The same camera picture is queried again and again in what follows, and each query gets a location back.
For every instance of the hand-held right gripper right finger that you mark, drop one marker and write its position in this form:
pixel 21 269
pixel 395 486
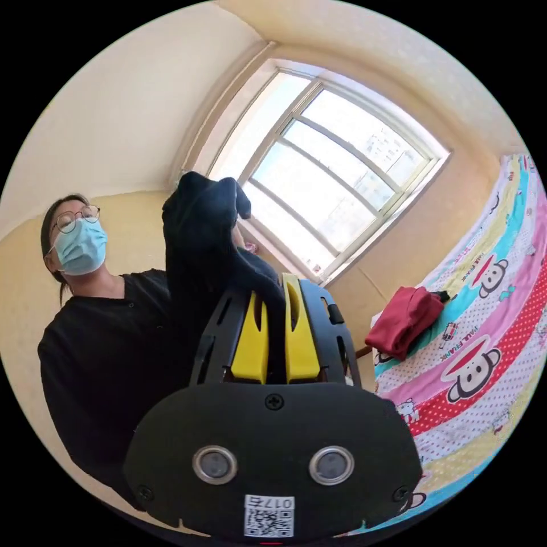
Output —
pixel 301 354

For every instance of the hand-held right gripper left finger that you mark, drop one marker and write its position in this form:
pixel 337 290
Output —
pixel 251 354

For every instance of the black long sleeve shirt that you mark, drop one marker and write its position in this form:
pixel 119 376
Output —
pixel 201 239

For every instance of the pile of clothes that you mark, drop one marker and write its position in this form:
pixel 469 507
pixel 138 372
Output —
pixel 404 322

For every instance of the person's body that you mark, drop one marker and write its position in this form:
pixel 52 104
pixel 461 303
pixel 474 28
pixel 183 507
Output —
pixel 107 342

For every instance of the bed with printed sheet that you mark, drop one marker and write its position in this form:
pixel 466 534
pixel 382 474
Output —
pixel 478 342

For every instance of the window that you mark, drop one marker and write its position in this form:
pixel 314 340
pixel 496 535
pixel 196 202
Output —
pixel 329 171

